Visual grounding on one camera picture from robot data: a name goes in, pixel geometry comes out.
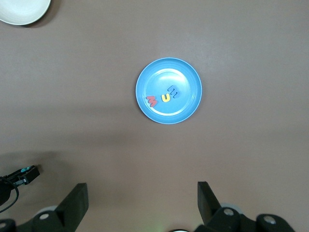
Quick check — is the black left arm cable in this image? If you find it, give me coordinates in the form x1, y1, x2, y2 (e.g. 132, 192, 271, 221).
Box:
0, 176, 20, 214

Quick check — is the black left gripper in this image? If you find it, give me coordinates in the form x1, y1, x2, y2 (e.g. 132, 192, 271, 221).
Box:
0, 165, 41, 206

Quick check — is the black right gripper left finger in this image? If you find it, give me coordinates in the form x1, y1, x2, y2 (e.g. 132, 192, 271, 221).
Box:
0, 183, 89, 232

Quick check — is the red foam letter w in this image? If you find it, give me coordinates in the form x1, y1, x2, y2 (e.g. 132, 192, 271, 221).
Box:
145, 95, 158, 108

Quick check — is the blue plate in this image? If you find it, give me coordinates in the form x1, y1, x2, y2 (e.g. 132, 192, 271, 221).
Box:
135, 57, 203, 125

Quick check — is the periwinkle foam letter m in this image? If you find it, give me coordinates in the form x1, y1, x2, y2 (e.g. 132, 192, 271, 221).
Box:
168, 85, 181, 99

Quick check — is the beige plate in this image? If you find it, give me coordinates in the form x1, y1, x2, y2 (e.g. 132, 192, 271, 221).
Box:
0, 0, 52, 26

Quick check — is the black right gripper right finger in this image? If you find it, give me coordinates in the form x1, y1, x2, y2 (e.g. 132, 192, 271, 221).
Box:
194, 181, 296, 232

